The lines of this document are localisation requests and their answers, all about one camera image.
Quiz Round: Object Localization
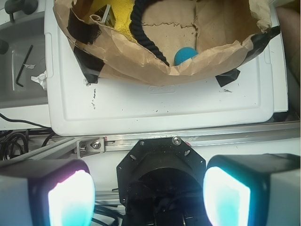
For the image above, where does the yellow cloth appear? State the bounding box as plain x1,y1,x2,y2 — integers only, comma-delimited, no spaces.
83,0,136,42

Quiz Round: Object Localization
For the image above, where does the black hex key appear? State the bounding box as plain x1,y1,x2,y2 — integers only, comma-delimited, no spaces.
15,45,33,87

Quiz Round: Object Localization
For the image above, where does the dark navy rope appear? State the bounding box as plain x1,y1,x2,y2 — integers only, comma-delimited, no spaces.
130,0,170,66

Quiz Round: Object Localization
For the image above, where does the silver corner bracket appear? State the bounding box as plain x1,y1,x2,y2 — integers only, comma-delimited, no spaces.
76,137,105,158

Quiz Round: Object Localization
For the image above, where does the blue foam ball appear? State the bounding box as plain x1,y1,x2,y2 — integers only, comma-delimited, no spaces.
174,47,198,66

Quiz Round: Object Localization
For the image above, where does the brown paper bag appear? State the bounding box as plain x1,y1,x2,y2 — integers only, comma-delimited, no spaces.
53,0,280,86

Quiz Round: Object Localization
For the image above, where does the black cables bundle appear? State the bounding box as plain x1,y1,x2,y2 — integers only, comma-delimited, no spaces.
0,113,57,161

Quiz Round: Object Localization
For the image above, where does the aluminium frame rail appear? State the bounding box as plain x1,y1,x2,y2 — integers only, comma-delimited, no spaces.
0,120,301,168

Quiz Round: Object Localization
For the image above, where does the white plastic bin lid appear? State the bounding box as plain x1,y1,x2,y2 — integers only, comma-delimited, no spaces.
44,0,288,136

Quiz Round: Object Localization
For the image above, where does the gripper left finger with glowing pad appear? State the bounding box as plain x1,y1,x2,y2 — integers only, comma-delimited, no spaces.
0,159,95,226

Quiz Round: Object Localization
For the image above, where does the crumpled white paper scrap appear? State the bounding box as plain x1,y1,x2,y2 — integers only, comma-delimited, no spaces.
31,71,47,90

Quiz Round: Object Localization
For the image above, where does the grey plastic tray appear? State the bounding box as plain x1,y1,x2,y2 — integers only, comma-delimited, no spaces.
0,0,48,108

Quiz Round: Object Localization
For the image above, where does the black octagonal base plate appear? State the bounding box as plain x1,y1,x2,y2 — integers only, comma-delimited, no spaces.
116,137,210,226

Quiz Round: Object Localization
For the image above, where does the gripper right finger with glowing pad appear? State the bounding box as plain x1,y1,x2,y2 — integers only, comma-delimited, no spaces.
203,153,301,226

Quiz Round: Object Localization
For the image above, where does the silver metal bracket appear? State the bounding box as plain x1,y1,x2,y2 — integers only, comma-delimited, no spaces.
100,4,116,27

